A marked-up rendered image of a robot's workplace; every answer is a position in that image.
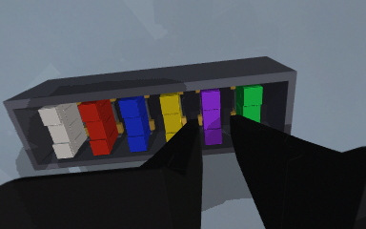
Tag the yellow fuse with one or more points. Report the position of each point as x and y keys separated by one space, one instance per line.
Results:
x=170 y=107

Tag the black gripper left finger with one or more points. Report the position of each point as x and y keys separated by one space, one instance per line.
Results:
x=163 y=193

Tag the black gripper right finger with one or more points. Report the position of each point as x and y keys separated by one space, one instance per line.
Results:
x=296 y=184

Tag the purple fuse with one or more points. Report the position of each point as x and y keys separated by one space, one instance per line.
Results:
x=210 y=109

